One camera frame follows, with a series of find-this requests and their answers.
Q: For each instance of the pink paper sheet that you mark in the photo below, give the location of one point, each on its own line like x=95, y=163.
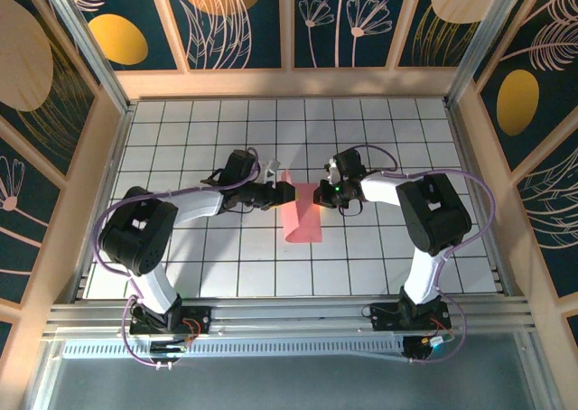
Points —
x=307, y=216

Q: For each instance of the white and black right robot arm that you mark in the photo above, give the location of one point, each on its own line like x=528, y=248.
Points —
x=384, y=191

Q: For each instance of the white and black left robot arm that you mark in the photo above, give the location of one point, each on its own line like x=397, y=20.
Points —
x=198, y=207

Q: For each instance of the black controller board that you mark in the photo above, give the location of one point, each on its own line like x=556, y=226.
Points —
x=167, y=347
x=417, y=349

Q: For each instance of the long aluminium mounting rail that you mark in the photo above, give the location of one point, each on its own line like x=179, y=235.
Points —
x=289, y=315

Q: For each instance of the aluminium side rail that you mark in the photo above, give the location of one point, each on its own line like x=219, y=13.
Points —
x=116, y=143
x=469, y=157

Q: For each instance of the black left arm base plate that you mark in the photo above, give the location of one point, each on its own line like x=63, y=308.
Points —
x=198, y=315

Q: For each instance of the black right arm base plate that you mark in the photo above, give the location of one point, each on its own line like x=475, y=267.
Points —
x=384, y=317

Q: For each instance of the flower outlines wall panel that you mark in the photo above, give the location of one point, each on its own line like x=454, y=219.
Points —
x=343, y=44

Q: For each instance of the yellow oval fern wall panel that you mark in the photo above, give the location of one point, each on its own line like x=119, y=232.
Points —
x=517, y=103

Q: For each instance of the aluminium corner post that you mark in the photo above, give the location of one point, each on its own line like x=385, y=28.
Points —
x=88, y=49
x=481, y=44

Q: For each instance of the yellow ovals wall panel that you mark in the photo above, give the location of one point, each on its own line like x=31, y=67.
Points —
x=117, y=40

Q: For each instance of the leaf outlines wall panel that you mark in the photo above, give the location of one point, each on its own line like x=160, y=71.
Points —
x=555, y=211

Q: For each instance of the single flower wall panel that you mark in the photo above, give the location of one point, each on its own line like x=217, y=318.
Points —
x=18, y=229

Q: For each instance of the large beige disc wall panel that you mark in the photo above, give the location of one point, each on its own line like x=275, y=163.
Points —
x=22, y=58

